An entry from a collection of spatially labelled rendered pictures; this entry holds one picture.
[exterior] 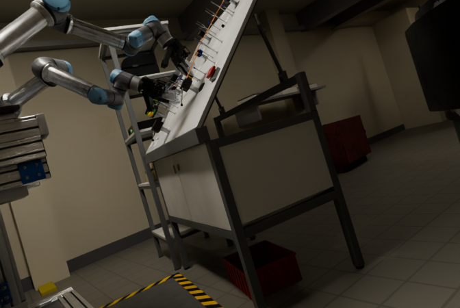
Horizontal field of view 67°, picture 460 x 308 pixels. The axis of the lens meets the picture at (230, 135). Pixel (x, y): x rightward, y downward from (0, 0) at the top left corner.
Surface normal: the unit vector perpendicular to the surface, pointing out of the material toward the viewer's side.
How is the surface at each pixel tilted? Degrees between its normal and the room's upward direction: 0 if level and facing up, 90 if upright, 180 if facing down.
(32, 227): 90
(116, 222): 90
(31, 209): 90
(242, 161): 90
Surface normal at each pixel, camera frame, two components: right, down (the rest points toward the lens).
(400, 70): -0.79, 0.22
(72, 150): 0.55, -0.19
